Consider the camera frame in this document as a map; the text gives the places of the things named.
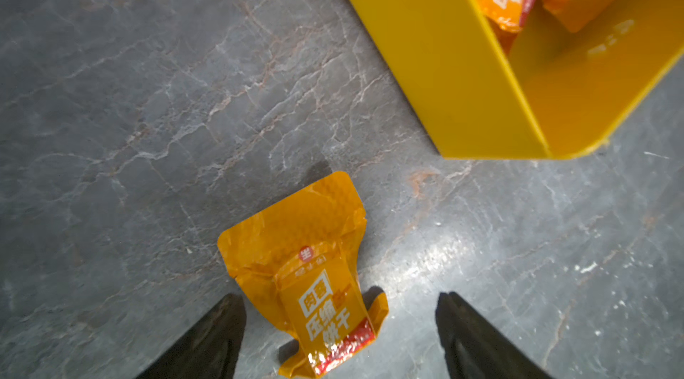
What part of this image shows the yellow bottom drawer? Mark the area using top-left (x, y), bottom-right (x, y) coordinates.
top-left (349, 0), bottom-right (683, 160)

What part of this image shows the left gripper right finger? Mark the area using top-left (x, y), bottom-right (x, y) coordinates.
top-left (436, 292), bottom-right (549, 378)

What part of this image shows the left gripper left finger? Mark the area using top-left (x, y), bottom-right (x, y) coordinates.
top-left (137, 294), bottom-right (247, 379)

